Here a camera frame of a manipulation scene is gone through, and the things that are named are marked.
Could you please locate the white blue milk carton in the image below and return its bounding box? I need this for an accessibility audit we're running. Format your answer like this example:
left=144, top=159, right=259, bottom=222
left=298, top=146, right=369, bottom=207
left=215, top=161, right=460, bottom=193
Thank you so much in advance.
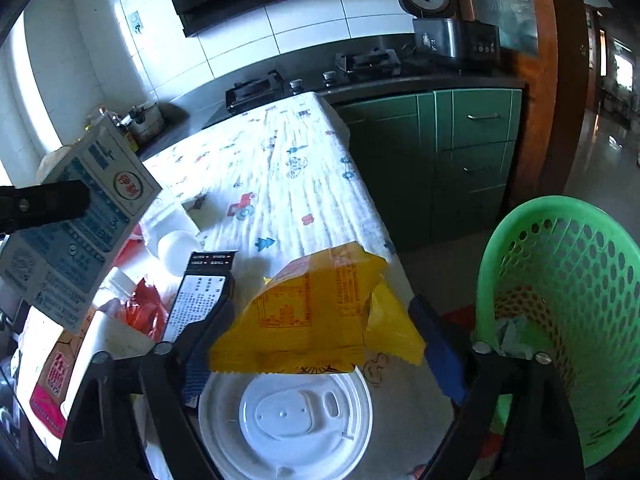
left=1, top=117, right=160, bottom=334

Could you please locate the white plastic cup lid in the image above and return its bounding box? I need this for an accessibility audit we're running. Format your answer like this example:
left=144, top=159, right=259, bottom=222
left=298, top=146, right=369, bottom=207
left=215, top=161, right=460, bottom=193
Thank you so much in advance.
left=198, top=370, right=373, bottom=479

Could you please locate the orange pink drink carton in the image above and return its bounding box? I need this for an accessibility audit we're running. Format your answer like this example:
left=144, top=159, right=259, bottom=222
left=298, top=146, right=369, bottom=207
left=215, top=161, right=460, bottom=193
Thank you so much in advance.
left=29, top=307, right=96, bottom=439

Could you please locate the yellow snack bag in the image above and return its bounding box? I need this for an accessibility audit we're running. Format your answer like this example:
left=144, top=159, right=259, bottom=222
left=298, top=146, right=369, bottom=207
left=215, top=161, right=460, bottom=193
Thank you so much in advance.
left=208, top=242, right=425, bottom=374

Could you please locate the green perforated trash basket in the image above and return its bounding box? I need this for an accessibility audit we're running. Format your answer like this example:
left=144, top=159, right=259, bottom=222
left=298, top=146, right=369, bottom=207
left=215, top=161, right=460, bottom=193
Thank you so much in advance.
left=476, top=195, right=639, bottom=466

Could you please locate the green kitchen cabinet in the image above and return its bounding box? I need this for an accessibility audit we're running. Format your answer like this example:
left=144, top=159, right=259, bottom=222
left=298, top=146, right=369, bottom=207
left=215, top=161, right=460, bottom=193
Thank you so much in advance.
left=336, top=88, right=523, bottom=252

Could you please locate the crumpled tissue in basket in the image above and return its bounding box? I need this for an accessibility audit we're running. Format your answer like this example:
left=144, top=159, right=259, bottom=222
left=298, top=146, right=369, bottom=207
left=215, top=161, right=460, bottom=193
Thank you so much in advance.
left=495, top=314, right=548, bottom=360

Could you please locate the red snack wrapper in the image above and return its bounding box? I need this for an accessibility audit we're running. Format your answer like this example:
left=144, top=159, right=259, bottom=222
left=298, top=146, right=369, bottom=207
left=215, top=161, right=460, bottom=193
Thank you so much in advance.
left=112, top=224, right=168, bottom=342

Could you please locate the black rectangular box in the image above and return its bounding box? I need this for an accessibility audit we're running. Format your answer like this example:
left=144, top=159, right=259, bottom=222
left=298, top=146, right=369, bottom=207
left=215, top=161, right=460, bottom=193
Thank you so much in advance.
left=163, top=250, right=236, bottom=342

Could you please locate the clear plastic cup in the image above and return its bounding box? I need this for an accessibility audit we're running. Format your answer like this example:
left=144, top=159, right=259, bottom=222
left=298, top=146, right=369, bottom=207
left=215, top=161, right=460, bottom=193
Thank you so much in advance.
left=140, top=197, right=201, bottom=276

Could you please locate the steel pot on counter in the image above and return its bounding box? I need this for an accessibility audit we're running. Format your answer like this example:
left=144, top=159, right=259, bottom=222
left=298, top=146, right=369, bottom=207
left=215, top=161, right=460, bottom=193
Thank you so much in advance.
left=122, top=101, right=166, bottom=146

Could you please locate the patterned white tablecloth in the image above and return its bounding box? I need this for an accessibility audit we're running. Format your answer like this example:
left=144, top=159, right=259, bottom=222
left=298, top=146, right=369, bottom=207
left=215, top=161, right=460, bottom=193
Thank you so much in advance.
left=145, top=92, right=452, bottom=479

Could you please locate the black gas stove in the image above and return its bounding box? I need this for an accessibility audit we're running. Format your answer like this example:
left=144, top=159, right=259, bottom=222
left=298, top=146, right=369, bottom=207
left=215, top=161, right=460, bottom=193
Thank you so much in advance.
left=224, top=47, right=401, bottom=115

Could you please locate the black appliance beside cooker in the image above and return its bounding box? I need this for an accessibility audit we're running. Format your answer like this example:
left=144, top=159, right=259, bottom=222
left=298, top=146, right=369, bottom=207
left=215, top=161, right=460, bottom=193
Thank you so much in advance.
left=462, top=21, right=500, bottom=64

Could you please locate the open rice cooker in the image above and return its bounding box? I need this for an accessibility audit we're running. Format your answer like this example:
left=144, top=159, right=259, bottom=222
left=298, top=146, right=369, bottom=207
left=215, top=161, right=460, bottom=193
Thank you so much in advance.
left=398, top=0, right=462, bottom=63

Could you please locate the wooden door frame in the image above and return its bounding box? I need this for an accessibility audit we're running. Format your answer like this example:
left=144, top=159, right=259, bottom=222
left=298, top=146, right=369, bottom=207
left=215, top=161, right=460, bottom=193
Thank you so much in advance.
left=444, top=0, right=586, bottom=201

